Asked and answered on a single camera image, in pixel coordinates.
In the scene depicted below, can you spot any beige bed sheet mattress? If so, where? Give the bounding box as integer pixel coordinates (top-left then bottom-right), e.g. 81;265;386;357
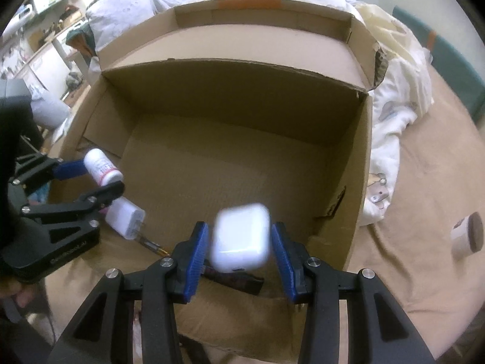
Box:
37;64;485;364

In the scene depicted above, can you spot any white cream duvet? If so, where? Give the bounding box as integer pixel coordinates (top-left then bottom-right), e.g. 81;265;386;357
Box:
86;0;433;226

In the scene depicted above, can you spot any white wall charger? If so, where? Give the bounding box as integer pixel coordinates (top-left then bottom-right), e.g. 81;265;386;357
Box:
105;196;146;241

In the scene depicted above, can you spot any brown lid white jar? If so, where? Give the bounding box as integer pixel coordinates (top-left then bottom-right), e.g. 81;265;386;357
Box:
450;212;484;261

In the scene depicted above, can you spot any black lithium battery pack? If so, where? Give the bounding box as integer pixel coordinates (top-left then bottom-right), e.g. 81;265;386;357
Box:
201;260;265;296

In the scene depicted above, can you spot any white pink pill bottle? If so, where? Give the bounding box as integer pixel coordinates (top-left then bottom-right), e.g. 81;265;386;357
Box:
83;148;124;187

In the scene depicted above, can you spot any person left hand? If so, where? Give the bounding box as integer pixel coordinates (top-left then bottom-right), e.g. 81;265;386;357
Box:
0;278;37;307

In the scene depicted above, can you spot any white earbuds case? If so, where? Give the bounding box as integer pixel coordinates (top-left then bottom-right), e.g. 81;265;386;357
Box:
210;203;270;274

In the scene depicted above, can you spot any teal orange pillow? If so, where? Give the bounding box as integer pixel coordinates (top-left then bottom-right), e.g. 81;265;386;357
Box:
66;23;97;58

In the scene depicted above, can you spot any green headboard cushion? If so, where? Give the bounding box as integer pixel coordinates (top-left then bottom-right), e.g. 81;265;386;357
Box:
392;6;484;123

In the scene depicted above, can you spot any open cardboard box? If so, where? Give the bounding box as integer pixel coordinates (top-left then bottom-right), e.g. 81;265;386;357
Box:
43;0;390;364

